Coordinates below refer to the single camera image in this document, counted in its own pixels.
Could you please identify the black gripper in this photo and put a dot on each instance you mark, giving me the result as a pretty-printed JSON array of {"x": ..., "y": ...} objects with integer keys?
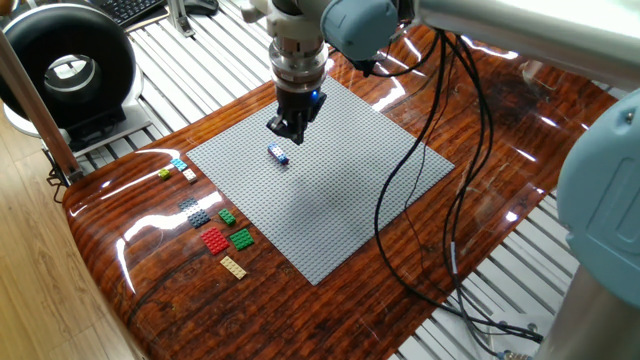
[{"x": 297, "y": 107}]

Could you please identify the blue long Lego brick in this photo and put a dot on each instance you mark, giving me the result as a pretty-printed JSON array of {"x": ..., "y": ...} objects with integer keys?
[{"x": 278, "y": 153}]

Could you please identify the red long Lego brick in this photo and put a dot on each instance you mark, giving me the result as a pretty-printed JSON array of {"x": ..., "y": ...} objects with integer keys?
[{"x": 280, "y": 162}]

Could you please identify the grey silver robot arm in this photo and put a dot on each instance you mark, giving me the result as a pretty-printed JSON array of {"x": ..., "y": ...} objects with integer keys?
[{"x": 605, "y": 200}]

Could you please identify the grey Lego baseplate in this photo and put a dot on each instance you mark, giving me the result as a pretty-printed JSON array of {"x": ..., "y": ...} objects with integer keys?
[{"x": 320, "y": 200}]

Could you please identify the white small Lego brick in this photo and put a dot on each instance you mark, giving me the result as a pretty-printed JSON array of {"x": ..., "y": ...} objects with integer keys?
[{"x": 189, "y": 175}]

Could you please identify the light blue small Lego brick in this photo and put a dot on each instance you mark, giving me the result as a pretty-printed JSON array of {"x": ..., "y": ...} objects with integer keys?
[{"x": 178, "y": 164}]

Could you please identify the green square Lego plate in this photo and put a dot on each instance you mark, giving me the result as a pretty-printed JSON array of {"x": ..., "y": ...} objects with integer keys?
[{"x": 242, "y": 239}]

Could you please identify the dark grey Lego plate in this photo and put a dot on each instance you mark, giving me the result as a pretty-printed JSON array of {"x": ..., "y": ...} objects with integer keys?
[{"x": 194, "y": 212}]

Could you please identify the lime green small Lego brick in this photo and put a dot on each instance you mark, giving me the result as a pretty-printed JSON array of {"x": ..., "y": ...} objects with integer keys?
[{"x": 164, "y": 173}]

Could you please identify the red Lego plate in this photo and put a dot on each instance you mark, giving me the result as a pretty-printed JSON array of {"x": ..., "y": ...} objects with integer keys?
[{"x": 215, "y": 240}]

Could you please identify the tan Lego plate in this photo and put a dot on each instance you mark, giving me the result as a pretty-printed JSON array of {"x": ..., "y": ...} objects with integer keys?
[{"x": 233, "y": 267}]

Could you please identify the black computer mouse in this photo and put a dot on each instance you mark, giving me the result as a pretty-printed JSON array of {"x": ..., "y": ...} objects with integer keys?
[{"x": 200, "y": 7}]

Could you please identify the black keyboard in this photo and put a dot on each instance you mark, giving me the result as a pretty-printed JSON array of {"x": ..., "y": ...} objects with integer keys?
[{"x": 130, "y": 10}]

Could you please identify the glossy wood-grain table mat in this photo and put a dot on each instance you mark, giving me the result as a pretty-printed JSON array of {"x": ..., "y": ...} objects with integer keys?
[{"x": 300, "y": 320}]

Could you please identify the brown wooden pole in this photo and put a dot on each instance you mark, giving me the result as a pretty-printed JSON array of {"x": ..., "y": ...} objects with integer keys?
[{"x": 35, "y": 110}]

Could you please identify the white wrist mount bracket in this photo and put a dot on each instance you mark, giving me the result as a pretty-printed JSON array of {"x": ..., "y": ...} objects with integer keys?
[{"x": 290, "y": 22}]

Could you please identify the aluminium bracket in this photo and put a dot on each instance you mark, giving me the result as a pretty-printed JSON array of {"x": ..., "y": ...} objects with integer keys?
[{"x": 180, "y": 20}]

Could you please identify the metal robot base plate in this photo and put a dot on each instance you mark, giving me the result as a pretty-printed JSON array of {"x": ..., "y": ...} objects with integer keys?
[{"x": 515, "y": 340}]

